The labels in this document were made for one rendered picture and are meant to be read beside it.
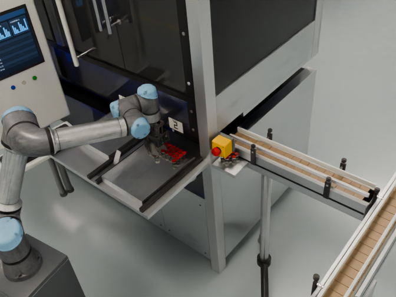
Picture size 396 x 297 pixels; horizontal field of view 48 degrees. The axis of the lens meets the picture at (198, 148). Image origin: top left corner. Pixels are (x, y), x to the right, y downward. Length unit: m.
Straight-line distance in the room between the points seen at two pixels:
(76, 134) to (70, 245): 1.53
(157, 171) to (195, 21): 0.72
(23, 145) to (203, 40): 0.73
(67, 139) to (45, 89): 0.97
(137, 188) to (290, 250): 1.20
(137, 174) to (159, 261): 0.89
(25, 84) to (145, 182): 0.87
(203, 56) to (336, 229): 1.64
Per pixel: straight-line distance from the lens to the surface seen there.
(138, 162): 2.08
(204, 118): 1.87
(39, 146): 1.56
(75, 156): 2.22
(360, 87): 4.24
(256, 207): 2.70
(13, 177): 1.78
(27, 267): 1.89
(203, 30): 1.67
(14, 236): 1.78
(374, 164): 3.44
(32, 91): 2.50
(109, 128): 1.61
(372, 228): 1.76
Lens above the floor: 2.24
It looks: 40 degrees down
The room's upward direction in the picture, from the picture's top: 6 degrees counter-clockwise
